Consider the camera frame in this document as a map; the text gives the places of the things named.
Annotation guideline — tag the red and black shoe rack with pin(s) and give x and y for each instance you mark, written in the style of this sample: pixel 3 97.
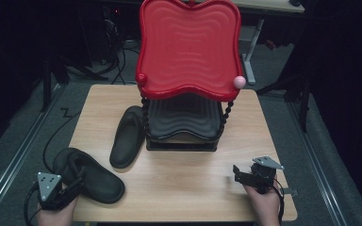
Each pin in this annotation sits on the red and black shoe rack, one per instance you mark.
pixel 188 47

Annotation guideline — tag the grey metal desk leg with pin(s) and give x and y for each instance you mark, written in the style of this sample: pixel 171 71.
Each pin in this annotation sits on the grey metal desk leg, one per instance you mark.
pixel 251 53

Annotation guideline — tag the grey tape piece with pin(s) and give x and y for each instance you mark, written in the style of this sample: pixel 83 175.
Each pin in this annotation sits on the grey tape piece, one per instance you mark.
pixel 290 191

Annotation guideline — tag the metal floor rail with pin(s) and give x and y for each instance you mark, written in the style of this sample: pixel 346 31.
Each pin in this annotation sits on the metal floor rail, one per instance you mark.
pixel 319 163
pixel 15 157

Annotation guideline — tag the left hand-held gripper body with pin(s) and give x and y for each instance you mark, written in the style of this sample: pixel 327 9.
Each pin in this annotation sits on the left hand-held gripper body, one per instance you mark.
pixel 47 185

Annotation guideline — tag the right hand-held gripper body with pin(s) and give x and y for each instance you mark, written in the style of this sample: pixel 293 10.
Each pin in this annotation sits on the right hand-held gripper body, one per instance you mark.
pixel 262 177

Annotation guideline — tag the person's left hand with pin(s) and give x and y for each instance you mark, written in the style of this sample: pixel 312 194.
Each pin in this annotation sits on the person's left hand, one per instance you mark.
pixel 56 216

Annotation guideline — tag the person's right hand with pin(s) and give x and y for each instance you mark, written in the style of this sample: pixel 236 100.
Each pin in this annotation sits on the person's right hand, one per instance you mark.
pixel 264 205

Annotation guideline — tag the black slipper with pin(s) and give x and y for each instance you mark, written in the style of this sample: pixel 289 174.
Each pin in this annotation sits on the black slipper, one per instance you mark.
pixel 127 141
pixel 102 183

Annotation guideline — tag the black metal stand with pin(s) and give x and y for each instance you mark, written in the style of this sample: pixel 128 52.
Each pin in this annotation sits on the black metal stand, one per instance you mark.
pixel 303 100
pixel 48 84

